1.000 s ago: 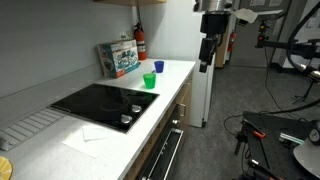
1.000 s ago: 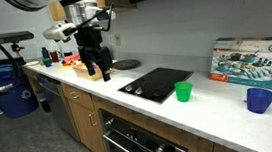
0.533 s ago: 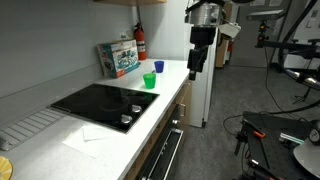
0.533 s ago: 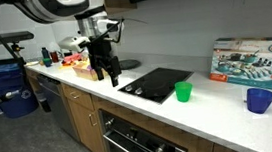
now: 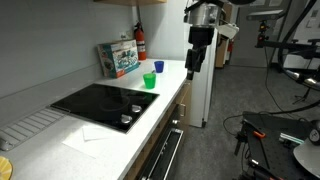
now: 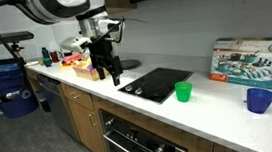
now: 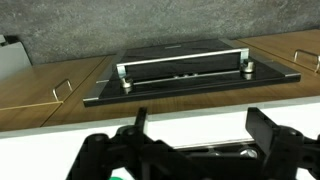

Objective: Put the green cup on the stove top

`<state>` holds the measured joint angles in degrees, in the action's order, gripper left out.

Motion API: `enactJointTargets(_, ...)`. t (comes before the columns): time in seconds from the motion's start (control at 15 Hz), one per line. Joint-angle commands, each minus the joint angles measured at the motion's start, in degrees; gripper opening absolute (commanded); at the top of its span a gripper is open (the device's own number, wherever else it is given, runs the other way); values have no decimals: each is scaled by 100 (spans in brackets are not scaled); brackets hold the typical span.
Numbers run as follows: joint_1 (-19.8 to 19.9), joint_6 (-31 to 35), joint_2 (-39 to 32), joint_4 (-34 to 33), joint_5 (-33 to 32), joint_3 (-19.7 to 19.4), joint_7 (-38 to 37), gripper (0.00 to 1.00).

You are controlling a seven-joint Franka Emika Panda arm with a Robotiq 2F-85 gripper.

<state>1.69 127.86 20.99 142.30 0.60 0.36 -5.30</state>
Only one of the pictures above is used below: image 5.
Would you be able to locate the black oven door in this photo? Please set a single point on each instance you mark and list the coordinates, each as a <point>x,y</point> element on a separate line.
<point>163,153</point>

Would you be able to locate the black round dial device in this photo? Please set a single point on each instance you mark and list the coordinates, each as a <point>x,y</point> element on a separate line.
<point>315,133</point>

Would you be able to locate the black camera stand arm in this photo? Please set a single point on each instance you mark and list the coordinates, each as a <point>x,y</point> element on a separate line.
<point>280,45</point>

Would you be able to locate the silver stove knob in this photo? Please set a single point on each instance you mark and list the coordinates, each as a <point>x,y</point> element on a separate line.
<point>136,108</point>
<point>126,119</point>

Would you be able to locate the black glass stove top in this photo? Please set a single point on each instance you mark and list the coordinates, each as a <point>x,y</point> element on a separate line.
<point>100,103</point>

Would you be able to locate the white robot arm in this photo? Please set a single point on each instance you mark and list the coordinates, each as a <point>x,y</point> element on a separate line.
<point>203,15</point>

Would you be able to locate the green plastic cup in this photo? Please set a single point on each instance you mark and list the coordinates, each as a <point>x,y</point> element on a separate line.
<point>149,81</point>

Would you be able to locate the orange black clamp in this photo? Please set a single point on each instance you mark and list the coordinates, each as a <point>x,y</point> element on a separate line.
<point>259,134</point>

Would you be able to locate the large red fire extinguisher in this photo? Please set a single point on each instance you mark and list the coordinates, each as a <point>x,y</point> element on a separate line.
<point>141,43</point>

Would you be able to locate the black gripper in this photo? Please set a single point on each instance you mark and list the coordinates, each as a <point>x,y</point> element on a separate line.
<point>201,35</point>

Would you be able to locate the black perforated cart table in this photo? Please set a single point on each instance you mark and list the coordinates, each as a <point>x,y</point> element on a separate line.
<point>276,146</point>

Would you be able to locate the small white paper sheet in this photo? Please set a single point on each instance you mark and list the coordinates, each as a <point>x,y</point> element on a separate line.
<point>95,132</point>

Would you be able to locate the wooden door panel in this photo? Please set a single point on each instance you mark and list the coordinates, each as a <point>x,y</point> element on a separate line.
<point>221,53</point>

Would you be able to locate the teal white strip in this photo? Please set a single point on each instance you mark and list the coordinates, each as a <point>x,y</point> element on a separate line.
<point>290,138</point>

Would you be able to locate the grey stereo camera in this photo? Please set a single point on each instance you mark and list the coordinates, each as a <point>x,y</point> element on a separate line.
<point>265,15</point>

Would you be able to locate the large white paper sheet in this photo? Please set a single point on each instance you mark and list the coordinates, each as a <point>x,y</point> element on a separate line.
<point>83,146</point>

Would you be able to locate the black tripod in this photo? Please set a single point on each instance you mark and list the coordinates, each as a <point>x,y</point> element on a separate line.
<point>305,96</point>

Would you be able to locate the small red fire extinguisher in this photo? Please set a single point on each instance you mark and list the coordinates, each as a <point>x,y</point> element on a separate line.
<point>230,46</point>

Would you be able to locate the white round disc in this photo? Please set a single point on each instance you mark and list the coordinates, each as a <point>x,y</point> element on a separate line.
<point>308,158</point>

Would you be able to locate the colourful cardboard toy box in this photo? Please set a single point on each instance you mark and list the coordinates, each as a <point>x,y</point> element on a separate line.
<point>120,58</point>

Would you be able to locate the blue plastic cup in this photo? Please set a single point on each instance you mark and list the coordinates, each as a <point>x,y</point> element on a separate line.
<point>159,66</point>

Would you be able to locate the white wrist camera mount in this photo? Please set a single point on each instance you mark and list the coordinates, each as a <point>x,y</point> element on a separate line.
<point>228,30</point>

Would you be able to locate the white refrigerator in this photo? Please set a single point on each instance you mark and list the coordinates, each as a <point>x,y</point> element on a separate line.
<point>200,100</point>

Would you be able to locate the white wall outlet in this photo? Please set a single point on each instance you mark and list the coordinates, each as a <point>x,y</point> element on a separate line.
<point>126,35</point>

